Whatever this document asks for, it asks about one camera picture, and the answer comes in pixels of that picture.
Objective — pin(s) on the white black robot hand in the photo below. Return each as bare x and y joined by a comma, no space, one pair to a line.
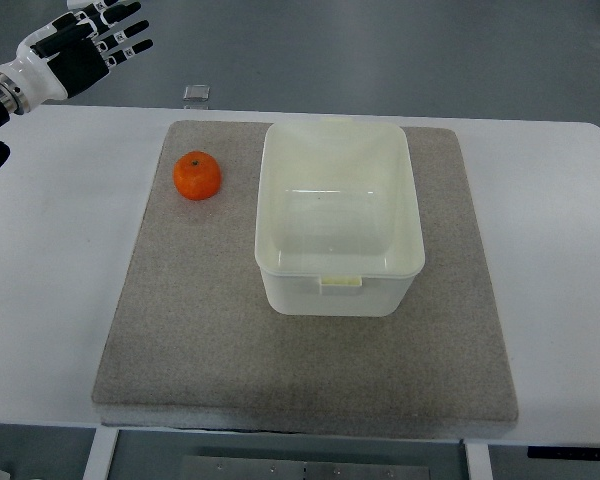
81,47

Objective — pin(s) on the orange fruit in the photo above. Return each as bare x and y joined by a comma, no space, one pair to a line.
197,176

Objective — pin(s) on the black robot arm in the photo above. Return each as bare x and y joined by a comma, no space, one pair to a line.
25,83

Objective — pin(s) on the white plastic box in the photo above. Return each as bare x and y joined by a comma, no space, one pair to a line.
338,229

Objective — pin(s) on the small clear floor plate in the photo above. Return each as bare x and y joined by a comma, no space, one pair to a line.
196,93

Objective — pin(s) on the grey felt mat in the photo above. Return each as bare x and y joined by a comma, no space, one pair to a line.
194,342

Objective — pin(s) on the left white table leg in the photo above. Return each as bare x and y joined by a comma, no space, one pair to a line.
101,454

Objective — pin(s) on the white table leg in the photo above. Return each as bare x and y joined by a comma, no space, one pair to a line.
478,461
101,454

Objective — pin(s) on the right white table leg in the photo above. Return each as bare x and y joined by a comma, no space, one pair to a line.
478,461

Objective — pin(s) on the black control panel strip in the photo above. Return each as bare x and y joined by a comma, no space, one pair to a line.
564,453

